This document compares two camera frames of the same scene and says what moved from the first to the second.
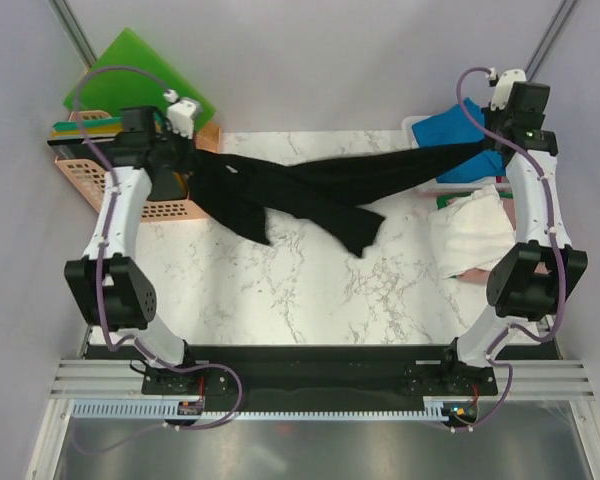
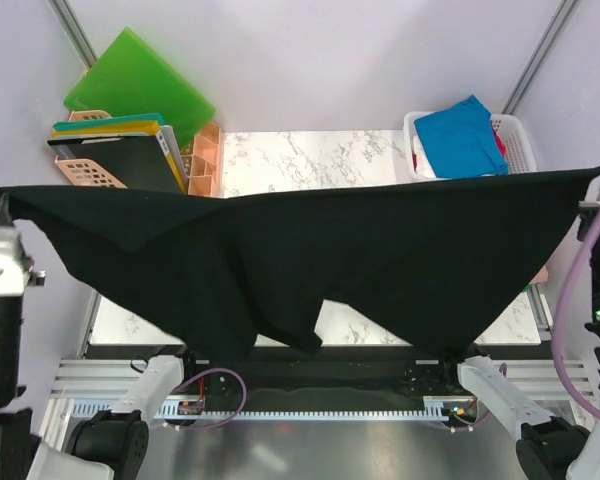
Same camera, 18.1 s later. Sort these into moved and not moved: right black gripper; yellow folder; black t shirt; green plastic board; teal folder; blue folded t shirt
Moved: right black gripper; black t shirt
Not moved: teal folder; green plastic board; yellow folder; blue folded t shirt
